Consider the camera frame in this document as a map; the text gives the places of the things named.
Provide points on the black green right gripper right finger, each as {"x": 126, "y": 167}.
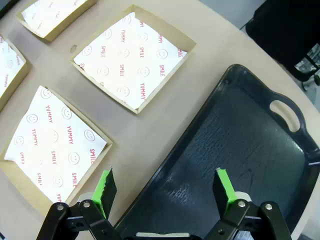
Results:
{"x": 225, "y": 192}

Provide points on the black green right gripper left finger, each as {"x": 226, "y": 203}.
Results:
{"x": 100, "y": 195}

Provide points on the white smiley print paper liner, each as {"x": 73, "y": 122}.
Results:
{"x": 130, "y": 60}
{"x": 7, "y": 65}
{"x": 50, "y": 15}
{"x": 50, "y": 147}

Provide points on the brown cardboard food box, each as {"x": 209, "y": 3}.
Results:
{"x": 70, "y": 20}
{"x": 166, "y": 28}
{"x": 15, "y": 84}
{"x": 20, "y": 177}

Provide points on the black office chair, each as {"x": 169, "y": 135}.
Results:
{"x": 280, "y": 30}

